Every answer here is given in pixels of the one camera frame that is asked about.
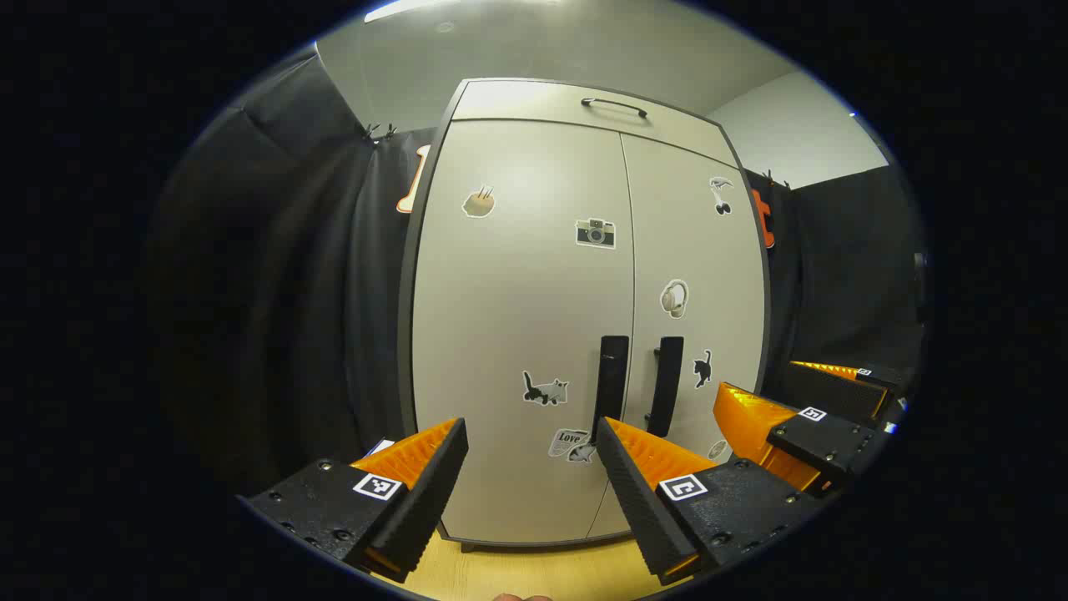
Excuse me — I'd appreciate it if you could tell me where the black door handle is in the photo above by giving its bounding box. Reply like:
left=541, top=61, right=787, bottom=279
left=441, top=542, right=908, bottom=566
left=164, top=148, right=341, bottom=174
left=647, top=336, right=685, bottom=438
left=594, top=336, right=630, bottom=443

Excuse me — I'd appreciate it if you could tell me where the headphone sticker cabinet door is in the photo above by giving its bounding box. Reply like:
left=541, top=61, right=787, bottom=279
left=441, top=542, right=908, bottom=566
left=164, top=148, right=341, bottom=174
left=622, top=134, right=767, bottom=539

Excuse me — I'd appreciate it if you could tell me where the camera sticker cabinet door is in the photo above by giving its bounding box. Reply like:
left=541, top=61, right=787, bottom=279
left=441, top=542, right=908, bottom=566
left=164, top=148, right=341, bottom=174
left=413, top=119, right=635, bottom=543

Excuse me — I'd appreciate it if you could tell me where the black backdrop cloth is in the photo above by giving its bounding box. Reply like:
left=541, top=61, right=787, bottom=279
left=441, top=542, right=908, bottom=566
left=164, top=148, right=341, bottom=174
left=144, top=50, right=435, bottom=502
left=745, top=165, right=927, bottom=397

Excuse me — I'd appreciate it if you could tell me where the ceiling light panel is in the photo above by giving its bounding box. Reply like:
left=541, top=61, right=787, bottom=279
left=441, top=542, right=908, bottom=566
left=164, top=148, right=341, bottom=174
left=363, top=0, right=501, bottom=23

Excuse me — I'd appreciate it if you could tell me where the white double-door shoe cabinet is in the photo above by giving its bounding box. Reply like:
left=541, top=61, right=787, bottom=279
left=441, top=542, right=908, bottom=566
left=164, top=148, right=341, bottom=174
left=399, top=77, right=773, bottom=553

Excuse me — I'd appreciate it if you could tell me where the white cabinet drawer front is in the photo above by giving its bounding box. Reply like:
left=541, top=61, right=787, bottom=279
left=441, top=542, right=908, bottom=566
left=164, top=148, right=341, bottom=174
left=451, top=79, right=739, bottom=168

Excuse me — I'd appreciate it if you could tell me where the black drawer handle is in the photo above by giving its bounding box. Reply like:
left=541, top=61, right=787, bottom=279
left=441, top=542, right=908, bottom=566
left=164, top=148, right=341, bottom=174
left=582, top=98, right=649, bottom=119

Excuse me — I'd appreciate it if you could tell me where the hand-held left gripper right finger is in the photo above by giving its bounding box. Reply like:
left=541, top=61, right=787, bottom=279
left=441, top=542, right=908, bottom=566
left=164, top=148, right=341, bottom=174
left=595, top=417, right=823, bottom=585

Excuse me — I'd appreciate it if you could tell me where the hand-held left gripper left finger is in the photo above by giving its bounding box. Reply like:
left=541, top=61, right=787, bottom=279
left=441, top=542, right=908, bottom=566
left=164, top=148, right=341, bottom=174
left=238, top=417, right=470, bottom=583

